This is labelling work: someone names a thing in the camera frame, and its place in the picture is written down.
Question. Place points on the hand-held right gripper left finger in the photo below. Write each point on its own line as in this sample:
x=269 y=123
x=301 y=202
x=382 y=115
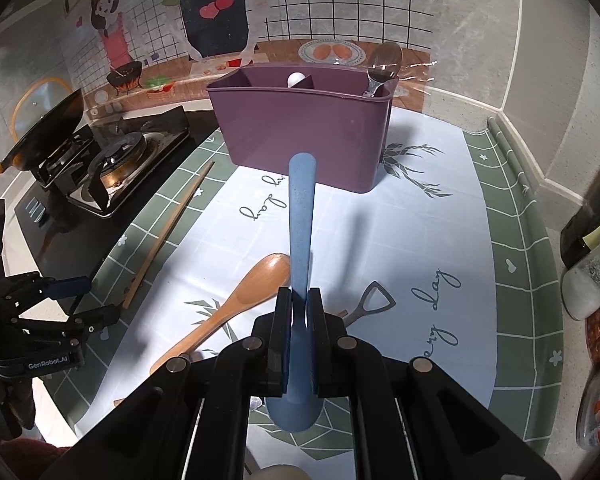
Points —
x=282 y=325

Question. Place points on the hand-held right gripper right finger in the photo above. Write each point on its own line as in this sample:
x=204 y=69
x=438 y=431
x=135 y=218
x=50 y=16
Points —
x=315 y=325

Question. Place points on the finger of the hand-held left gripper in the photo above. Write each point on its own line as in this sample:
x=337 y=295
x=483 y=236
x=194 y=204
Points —
x=102 y=317
x=70 y=287

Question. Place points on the wooden spoon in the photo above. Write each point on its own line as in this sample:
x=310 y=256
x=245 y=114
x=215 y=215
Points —
x=260 y=280

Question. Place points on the wooden chopstick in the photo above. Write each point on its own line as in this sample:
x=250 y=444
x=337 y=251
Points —
x=160 y=245
x=200 y=185

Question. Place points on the blue plastic spoon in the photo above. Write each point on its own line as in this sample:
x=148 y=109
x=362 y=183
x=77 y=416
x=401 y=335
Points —
x=300 y=210

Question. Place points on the purple utensil holder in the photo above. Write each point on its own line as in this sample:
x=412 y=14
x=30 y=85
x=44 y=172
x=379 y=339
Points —
x=300 y=130

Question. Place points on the shovel-shaped bottle opener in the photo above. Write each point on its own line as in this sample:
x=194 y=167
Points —
x=367 y=310

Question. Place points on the green and white tablecloth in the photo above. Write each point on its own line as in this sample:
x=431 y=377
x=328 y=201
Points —
x=430 y=260

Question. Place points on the glass lid with orange rim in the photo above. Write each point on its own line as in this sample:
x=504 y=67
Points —
x=22 y=97

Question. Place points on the white round object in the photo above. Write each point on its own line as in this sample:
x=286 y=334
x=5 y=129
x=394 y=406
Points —
x=277 y=474

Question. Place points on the white utensil tip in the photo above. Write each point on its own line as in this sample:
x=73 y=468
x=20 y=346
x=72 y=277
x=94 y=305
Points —
x=295 y=79

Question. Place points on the metal spoon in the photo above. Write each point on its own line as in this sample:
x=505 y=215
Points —
x=386 y=60

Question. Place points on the clear jar of white salt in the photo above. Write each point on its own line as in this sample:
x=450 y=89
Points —
x=587 y=290

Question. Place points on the dark bottle with yellow label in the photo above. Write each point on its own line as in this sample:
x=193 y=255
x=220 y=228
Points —
x=585 y=230

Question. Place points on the cartoon kitchen wall poster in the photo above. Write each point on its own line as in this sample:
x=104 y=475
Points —
x=145 y=25

